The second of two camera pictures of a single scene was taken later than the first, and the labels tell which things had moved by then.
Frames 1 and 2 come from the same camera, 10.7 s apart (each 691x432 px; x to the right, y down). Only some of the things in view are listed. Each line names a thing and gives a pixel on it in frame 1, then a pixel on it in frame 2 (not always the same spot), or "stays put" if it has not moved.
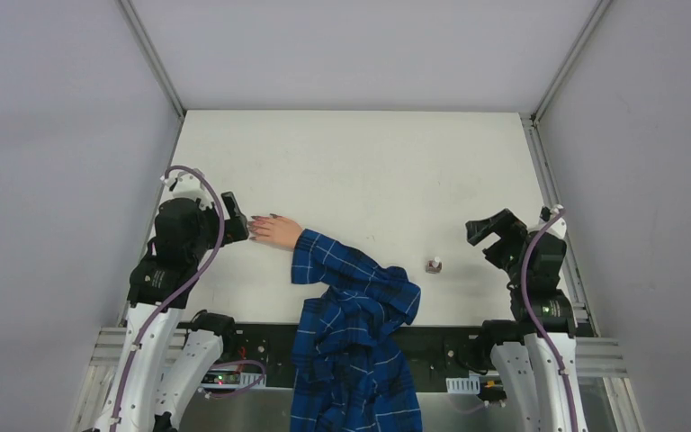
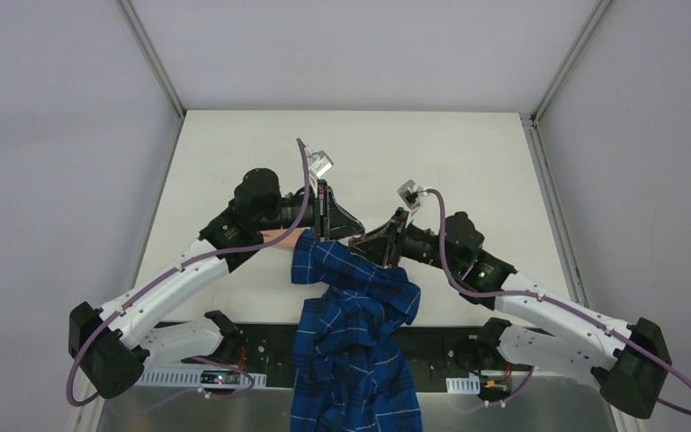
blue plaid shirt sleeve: x=352 y=371 stays put
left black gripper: x=226 y=218 -> x=323 y=211
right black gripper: x=506 y=239 -> x=398 y=238
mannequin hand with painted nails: x=273 y=229 stays put
